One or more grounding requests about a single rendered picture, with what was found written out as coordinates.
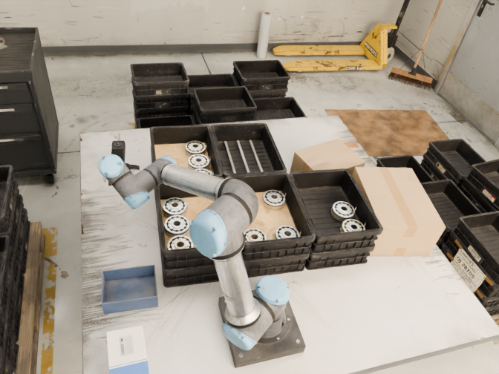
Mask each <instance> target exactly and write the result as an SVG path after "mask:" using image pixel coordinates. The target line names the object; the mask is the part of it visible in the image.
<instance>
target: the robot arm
mask: <svg viewBox="0 0 499 374"><path fill-rule="evenodd" d="M98 168H99V170H100V173H101V175H102V178H103V182H104V183H105V182H106V180H108V185H109V186H113V187H114V188H115V189H116V191H117V192H118V193H119V195H120V196H121V197H122V198H123V200H124V201H125V202H127V204H128V205H129V206H130V207H131V208H132V209H137V208H139V207H140V206H141V205H142V204H144V203H145V202H146V201H148V200H149V199H150V198H151V196H150V194H149V192H150V191H152V190H153V189H155V188H156V187H158V186H159V185H160V184H165V185H167V186H171V187H173V188H177V189H180V190H182V191H186V192H189V193H190V194H194V195H197V196H199V197H203V198H206V199H208V200H212V201H214V202H213V203H212V204H211V205H210V206H208V207H207V208H206V209H205V210H203V211H201V212H200V213H199V214H198V215H197V217H196V218H195V219H194V220H193V221H192V222H191V224H190V227H189V233H190V237H191V239H192V242H193V244H194V245H195V246H197V248H196V249H197V250H198V251H199V252H200V253H201V254H202V255H204V256H206V257H208V258H210V259H212V260H213V262H214V265H215V269H216V272H217V274H218V278H219V281H220V284H221V288H222V291H223V294H224V297H225V300H226V305H227V306H226V309H225V316H226V323H225V324H224V325H223V326H222V328H221V329H222V332H223V334H224V335H225V336H226V337H227V338H228V339H229V340H230V341H231V342H232V343H233V344H234V345H235V346H237V347H239V348H241V349H243V350H251V349H252V348H253V346H254V345H255V344H257V342H258V340H259V339H260V338H273V337H275V336H277V335H278V334H280V333H281V331H282V330H283V328H284V325H285V323H286V314H285V311H284V310H285V307H286V305H287V302H288V300H289V298H290V289H289V286H288V285H287V283H286V282H285V281H284V280H283V279H281V278H280V277H277V276H275V275H266V276H263V277H262V278H260V279H259V281H258V282H257V284H256V286H255V290H254V291H253V292H252V290H251V287H250V282H249V278H248V275H247V271H246V267H245V264H244V259H243V255H242V252H241V251H242V249H243V248H244V237H243V231H244V230H245V229H246V228H247V227H248V226H249V225H250V224H251V223H252V222H253V221H254V220H255V218H256V216H257V214H258V207H259V204H258V198H257V196H256V194H255V192H254V191H253V190H252V188H251V187H250V186H249V185H247V184H246V183H245V182H243V181H241V180H237V179H235V178H231V177H228V178H226V179H222V178H220V177H215V176H212V175H209V174H205V173H202V172H199V171H195V170H192V169H189V168H184V167H182V166H179V165H177V163H176V162H175V160H174V159H172V158H171V157H170V156H163V157H161V158H159V159H157V160H155V161H154V162H153V163H152V164H151V165H149V166H147V167H146V168H144V169H142V168H141V167H140V166H139V165H130V164H129V163H125V141H124V140H117V141H112V147H111V154H107V155H105V156H103V157H102V158H101V159H100V161H99V164H98ZM132 170H133V171H132Z"/></svg>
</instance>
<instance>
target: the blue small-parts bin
mask: <svg viewBox="0 0 499 374"><path fill-rule="evenodd" d="M153 307H158V296H157V281H156V272H155V265H148V266H136V267H129V268H122V269H110V270H103V271H102V310H103V314H111V313H116V312H126V311H132V310H138V309H148V308H153Z"/></svg>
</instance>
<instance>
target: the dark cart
mask: <svg viewBox="0 0 499 374"><path fill-rule="evenodd" d="M0 37H3V38H4V41H5V43H4V45H6V46H7V47H6V48H3V49H1V50H0V165H11V166H12V167H13V174H14V177H25V176H33V175H42V174H46V175H47V178H48V180H49V183H50V184H51V183H54V180H53V179H54V178H53V177H54V175H53V174H56V170H57V155H58V139H59V121H58V118H57V114H56V108H55V104H54V100H53V94H52V90H51V86H50V80H49V77H48V71H47V67H46V64H45V57H44V54H43V49H42V43H41V40H40V36H39V30H38V28H37V27H0Z"/></svg>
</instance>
